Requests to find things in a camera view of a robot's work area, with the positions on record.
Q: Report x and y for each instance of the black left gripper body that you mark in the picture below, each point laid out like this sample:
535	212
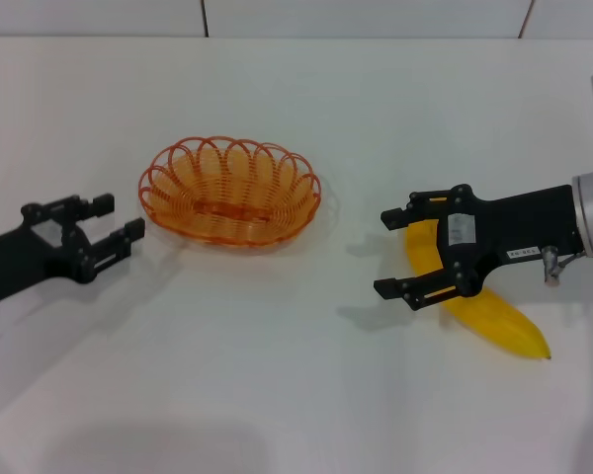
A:
25	261

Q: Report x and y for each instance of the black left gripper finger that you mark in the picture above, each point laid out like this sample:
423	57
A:
74	210
109	249

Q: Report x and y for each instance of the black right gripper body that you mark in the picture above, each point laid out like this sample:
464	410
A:
519	229

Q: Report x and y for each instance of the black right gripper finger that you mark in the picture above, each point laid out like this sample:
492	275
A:
435	206
440	287

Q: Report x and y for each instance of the yellow banana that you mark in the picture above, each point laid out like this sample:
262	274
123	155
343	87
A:
499	326

